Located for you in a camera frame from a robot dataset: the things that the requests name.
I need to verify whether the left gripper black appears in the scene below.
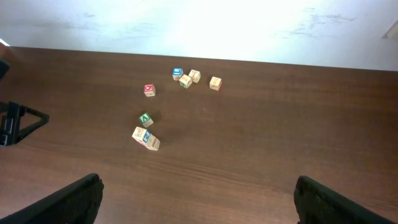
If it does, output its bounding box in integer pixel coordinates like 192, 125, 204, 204
1, 101, 50, 146

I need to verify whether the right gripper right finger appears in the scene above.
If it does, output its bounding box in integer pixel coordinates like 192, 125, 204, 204
294, 175, 394, 224

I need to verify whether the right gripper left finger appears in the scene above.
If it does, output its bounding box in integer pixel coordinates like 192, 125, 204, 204
1, 173, 104, 224

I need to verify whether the blue side wooden block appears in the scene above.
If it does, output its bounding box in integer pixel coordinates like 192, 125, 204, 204
132, 126, 151, 145

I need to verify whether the plain animal wooden block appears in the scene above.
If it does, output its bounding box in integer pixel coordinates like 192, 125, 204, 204
146, 134, 160, 151

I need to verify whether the green top wooden block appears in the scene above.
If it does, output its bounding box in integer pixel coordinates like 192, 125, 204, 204
139, 113, 154, 128

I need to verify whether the red top wooden block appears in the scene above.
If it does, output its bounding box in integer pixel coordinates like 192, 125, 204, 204
144, 83, 156, 97

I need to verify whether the blue top wooden block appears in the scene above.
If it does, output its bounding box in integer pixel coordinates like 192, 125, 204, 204
172, 67, 184, 80

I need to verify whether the green side wooden block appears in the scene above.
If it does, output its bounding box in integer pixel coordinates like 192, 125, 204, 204
179, 75, 192, 89

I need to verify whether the far right wooden block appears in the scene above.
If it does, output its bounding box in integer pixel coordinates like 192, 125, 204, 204
209, 77, 222, 91

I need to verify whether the plain wooden block top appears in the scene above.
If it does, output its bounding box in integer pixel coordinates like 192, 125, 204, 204
188, 70, 201, 83

